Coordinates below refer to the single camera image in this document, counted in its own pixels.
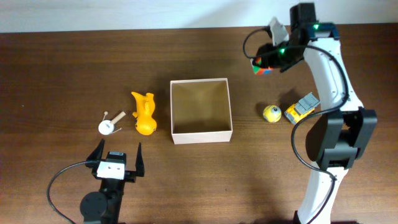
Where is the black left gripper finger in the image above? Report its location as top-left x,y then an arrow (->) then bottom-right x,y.
86,139 -> 105,161
135,143 -> 145,177

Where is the multicoloured puzzle cube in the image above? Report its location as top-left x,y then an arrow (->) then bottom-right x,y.
251,57 -> 273,76

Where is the yellow grey toy truck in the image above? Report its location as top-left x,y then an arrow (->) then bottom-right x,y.
284,92 -> 320,125

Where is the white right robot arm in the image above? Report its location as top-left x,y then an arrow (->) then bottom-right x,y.
251,2 -> 377,223

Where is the orange rubber animal toy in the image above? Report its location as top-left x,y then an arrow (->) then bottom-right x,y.
131,91 -> 157,136

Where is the yellow one-eyed ball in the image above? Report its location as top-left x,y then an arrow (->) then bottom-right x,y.
262,105 -> 282,123

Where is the pink cardboard box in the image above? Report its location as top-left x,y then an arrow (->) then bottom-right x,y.
170,78 -> 233,144

